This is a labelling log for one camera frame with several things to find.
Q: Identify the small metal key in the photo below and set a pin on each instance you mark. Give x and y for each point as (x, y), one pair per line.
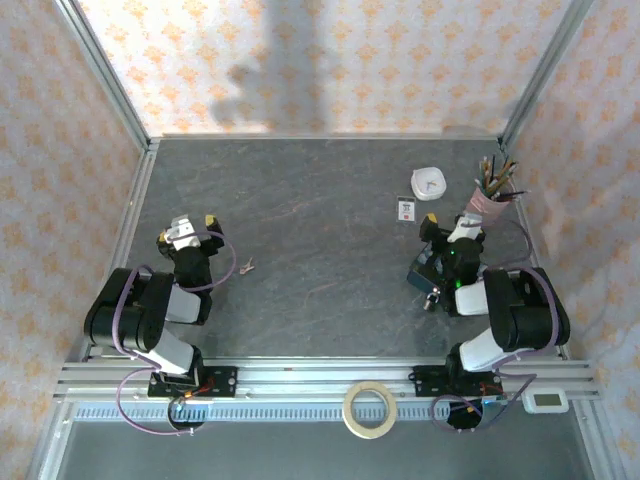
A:
(247, 266)

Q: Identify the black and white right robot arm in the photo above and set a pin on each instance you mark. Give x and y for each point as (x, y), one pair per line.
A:
(520, 310)

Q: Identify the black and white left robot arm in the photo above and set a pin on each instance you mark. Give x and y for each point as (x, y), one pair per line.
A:
(150, 320)

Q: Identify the white id card badge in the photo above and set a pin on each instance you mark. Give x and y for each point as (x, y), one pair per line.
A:
(406, 209)

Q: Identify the pink pencil cup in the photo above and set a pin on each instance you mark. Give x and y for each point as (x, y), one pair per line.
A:
(481, 206)

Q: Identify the white square desk clock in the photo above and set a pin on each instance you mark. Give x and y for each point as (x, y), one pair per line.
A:
(428, 184)

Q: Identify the black pencil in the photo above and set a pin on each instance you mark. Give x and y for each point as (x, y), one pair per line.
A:
(515, 194)

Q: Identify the white digital thermometer display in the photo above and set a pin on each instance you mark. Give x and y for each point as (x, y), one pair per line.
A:
(546, 401)

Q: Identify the beige masking tape roll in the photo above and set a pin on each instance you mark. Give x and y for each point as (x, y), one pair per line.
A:
(370, 409)

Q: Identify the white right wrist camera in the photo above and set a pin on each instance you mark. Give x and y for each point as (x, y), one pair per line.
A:
(465, 227)

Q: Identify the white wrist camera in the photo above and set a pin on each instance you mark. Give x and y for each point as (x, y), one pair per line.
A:
(181, 229)
(465, 227)

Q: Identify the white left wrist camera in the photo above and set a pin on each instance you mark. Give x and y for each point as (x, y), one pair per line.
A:
(181, 229)

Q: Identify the aluminium table side rail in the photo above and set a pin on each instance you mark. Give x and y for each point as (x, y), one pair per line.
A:
(132, 240)

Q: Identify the aluminium profile rail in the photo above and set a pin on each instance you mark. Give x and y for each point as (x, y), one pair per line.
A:
(320, 372)

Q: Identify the aluminium frame post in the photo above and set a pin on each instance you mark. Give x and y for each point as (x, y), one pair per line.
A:
(545, 70)
(107, 75)

